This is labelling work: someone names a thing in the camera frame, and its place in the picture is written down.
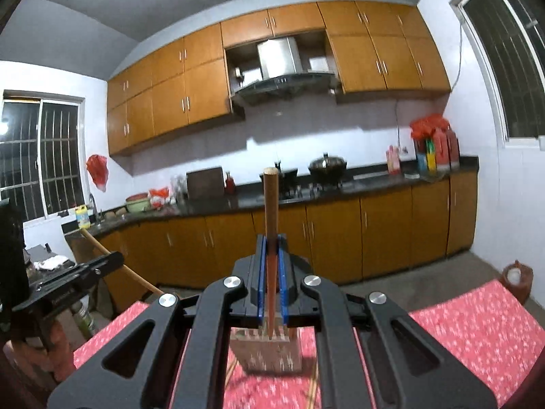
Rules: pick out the dark cutting board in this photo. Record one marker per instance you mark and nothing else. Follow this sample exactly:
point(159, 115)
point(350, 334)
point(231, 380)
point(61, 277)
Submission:
point(205, 184)

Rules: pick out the black wok with handle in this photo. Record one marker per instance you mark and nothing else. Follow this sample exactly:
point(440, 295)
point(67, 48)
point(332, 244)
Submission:
point(287, 181)

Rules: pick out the red bag on counter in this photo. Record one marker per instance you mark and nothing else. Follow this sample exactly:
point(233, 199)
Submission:
point(159, 197)

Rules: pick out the yellow detergent bottle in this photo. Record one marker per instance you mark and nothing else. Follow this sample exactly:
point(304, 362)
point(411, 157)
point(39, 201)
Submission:
point(83, 217)

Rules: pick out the wooden cabinets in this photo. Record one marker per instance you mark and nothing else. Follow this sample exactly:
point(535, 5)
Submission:
point(346, 47)
point(386, 230)

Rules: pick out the steel range hood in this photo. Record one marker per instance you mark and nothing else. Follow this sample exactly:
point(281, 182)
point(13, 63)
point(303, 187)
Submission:
point(282, 68)

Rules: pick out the green basin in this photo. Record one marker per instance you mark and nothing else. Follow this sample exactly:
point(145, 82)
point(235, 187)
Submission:
point(138, 203)

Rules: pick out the right window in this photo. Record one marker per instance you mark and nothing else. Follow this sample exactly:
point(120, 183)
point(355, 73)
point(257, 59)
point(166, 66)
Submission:
point(509, 35)

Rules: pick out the pink bottle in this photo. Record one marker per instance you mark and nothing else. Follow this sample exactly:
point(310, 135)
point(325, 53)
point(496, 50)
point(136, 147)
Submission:
point(393, 160)

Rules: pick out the black wok with lid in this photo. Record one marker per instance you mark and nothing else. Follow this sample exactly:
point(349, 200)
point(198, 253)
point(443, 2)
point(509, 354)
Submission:
point(328, 170)

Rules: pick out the red plastic bag on wall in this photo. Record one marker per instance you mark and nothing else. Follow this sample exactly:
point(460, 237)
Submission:
point(97, 168)

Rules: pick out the lower wooden cabinets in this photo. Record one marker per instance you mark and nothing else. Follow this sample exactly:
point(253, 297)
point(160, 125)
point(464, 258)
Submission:
point(386, 230)

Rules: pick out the window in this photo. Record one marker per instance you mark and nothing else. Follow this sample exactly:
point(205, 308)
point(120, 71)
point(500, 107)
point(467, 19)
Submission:
point(509, 35)
point(40, 161)

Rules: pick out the red sauce bottle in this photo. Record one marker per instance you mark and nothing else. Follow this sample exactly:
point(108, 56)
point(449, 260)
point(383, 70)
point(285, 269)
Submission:
point(230, 185)

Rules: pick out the upper wooden cabinets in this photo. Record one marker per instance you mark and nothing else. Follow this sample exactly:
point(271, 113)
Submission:
point(346, 47)

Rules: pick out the left window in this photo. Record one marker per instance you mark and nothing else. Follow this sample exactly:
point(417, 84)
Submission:
point(40, 161)

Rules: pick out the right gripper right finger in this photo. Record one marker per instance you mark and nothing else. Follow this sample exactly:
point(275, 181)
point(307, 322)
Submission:
point(371, 353)

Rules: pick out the brown jar on floor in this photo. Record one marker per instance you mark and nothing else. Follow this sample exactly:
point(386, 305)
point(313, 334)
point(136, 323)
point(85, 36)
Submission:
point(517, 278)

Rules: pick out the red floral tablecloth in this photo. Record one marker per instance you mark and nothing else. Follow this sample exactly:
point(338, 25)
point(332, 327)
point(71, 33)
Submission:
point(487, 330)

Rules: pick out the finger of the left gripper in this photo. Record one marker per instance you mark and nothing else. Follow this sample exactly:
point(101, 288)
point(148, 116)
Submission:
point(54, 294)

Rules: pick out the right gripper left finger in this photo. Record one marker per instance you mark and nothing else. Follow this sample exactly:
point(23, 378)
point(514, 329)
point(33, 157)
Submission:
point(174, 353)

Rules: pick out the beige perforated utensil holder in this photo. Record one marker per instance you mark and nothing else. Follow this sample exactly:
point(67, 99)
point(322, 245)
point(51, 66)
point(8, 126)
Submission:
point(260, 354)

